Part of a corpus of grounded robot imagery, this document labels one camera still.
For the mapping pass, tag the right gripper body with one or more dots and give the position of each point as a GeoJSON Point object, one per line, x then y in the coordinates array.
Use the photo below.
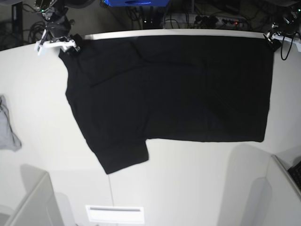
{"type": "Point", "coordinates": [57, 30]}

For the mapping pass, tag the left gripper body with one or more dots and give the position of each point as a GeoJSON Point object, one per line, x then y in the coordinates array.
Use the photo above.
{"type": "Point", "coordinates": [286, 26]}

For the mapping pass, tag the black T-shirt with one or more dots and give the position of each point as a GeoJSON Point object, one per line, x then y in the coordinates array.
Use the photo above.
{"type": "Point", "coordinates": [125, 91]}

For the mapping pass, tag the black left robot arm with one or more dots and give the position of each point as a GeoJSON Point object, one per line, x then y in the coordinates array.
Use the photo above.
{"type": "Point", "coordinates": [288, 9]}

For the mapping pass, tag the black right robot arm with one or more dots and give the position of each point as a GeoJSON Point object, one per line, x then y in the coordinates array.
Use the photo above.
{"type": "Point", "coordinates": [53, 10]}

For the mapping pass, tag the blue box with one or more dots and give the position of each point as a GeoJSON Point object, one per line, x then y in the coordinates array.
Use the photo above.
{"type": "Point", "coordinates": [128, 3]}

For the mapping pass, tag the white power strip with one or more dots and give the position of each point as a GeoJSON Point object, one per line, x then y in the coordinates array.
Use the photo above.
{"type": "Point", "coordinates": [191, 18]}

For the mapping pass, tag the grey cloth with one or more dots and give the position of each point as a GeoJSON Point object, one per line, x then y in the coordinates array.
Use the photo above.
{"type": "Point", "coordinates": [8, 139]}

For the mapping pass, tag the black keyboard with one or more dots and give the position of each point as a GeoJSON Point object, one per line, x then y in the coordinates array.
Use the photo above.
{"type": "Point", "coordinates": [295, 173]}

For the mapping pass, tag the grey right bin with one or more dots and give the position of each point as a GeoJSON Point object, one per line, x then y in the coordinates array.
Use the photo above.
{"type": "Point", "coordinates": [274, 199]}

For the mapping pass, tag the grey bin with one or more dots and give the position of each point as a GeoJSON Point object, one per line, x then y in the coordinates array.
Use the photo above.
{"type": "Point", "coordinates": [40, 206]}
{"type": "Point", "coordinates": [274, 199]}

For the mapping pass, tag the grey left bin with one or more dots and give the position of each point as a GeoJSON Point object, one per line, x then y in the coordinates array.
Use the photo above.
{"type": "Point", "coordinates": [40, 206]}

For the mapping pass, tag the white slotted tray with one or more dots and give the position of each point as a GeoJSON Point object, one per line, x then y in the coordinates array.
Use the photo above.
{"type": "Point", "coordinates": [115, 215]}

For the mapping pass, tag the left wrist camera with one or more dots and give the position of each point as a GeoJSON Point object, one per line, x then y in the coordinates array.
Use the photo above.
{"type": "Point", "coordinates": [298, 45]}

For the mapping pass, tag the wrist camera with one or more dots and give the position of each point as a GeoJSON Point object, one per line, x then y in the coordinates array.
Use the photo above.
{"type": "Point", "coordinates": [298, 45]}
{"type": "Point", "coordinates": [39, 48]}

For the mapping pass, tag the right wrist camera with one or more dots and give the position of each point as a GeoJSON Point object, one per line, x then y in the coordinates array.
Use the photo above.
{"type": "Point", "coordinates": [39, 48]}

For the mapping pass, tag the black upright post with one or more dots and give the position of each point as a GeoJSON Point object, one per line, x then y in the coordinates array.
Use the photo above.
{"type": "Point", "coordinates": [17, 17]}

